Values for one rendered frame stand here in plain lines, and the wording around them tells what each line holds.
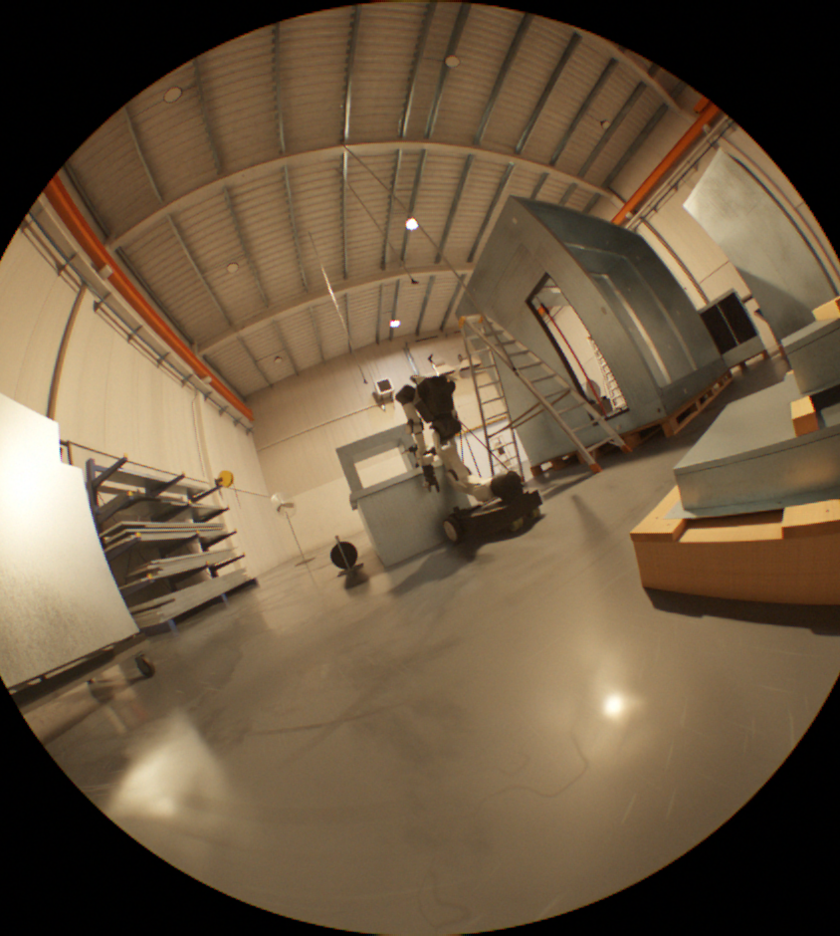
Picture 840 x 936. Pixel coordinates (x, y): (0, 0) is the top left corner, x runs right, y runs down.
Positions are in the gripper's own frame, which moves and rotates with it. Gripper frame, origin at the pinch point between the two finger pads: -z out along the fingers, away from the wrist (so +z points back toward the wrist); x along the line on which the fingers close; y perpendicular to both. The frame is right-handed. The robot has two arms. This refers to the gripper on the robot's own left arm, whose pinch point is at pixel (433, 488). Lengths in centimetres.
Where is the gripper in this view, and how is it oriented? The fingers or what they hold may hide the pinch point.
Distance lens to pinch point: 219.7
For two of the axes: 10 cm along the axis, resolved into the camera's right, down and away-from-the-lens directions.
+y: -7.9, 2.9, -5.4
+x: -5.5, 0.5, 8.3
